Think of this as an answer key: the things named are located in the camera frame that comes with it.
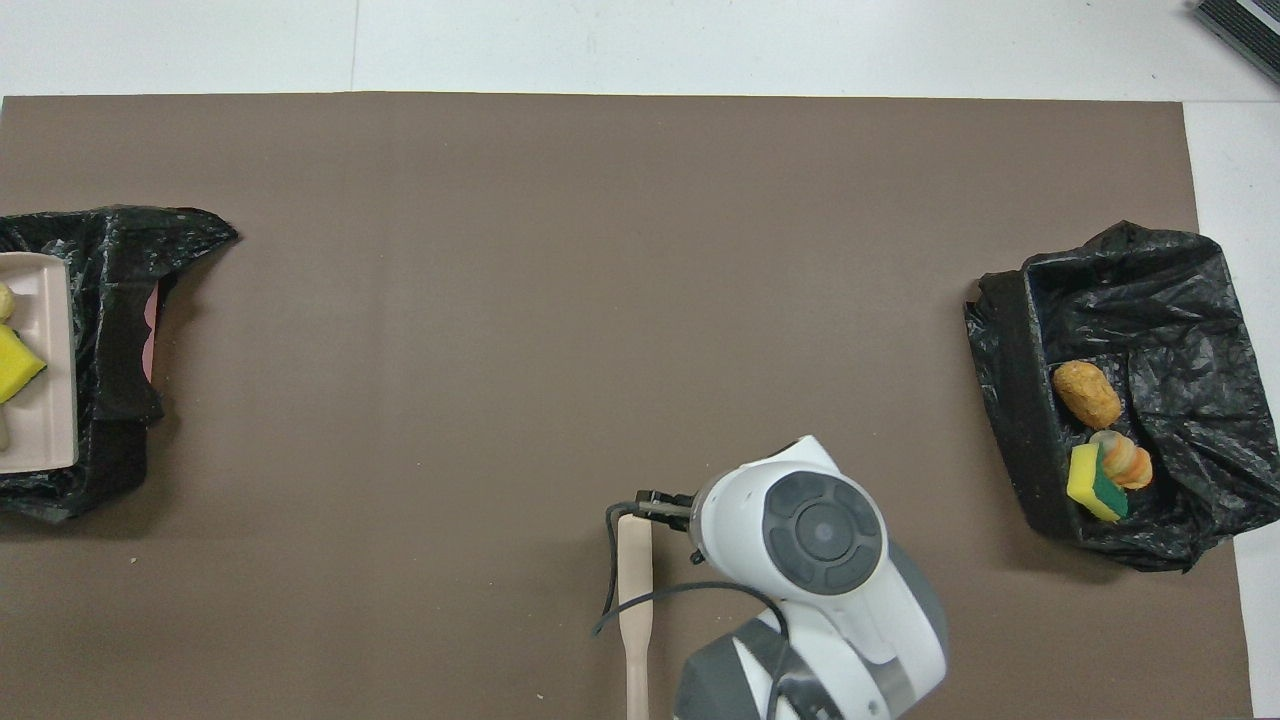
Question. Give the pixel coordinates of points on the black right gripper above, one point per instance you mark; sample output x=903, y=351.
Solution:
x=665, y=505

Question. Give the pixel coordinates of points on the beige hand brush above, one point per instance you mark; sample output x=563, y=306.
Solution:
x=635, y=580

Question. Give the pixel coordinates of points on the large yellow green sponge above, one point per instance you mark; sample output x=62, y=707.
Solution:
x=1090, y=480

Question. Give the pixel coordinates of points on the brown bread roll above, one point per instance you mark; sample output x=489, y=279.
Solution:
x=1088, y=393

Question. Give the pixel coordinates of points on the striped round bread piece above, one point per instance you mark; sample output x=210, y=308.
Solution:
x=1130, y=462

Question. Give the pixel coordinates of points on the beige plastic dustpan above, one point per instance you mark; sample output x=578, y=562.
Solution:
x=50, y=400

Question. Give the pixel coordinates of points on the yellow sponge piece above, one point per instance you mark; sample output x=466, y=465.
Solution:
x=15, y=368

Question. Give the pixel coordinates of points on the pale crumbly bread piece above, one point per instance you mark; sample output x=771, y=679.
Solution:
x=5, y=303

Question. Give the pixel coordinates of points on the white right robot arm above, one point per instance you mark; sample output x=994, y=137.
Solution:
x=735, y=520

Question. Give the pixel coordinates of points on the pink plastic bin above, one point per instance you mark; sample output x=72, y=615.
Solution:
x=150, y=340

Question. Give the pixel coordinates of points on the black bag lined bin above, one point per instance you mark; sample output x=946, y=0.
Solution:
x=1180, y=330

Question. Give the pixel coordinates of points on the black bin bag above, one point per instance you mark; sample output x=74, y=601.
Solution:
x=120, y=280

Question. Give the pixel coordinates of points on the brown table mat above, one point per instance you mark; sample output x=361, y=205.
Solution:
x=400, y=300

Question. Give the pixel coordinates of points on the dark grey ribbed object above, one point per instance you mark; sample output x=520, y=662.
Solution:
x=1245, y=30

